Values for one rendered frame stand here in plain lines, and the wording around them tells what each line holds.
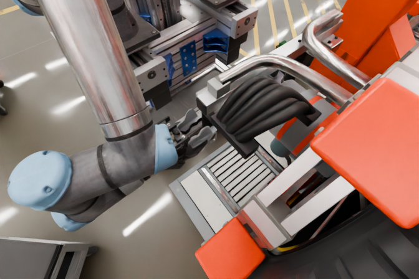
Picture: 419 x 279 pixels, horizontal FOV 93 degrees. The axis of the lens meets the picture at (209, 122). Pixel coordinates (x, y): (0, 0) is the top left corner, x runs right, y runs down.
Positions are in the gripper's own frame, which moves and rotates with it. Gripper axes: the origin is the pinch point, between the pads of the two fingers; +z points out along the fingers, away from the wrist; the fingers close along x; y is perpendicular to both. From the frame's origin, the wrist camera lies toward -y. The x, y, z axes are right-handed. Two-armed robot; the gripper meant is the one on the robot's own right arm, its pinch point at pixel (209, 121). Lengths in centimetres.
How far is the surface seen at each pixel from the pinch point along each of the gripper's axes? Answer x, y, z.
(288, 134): -15.4, 4.3, 10.0
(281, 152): -14.8, -30.6, 25.0
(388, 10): -7, 8, 66
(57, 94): 136, -84, -49
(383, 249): -29.0, 25.4, -6.3
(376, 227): -28.4, 24.4, -4.7
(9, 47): 225, -85, -66
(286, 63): -7.5, 18.0, 11.8
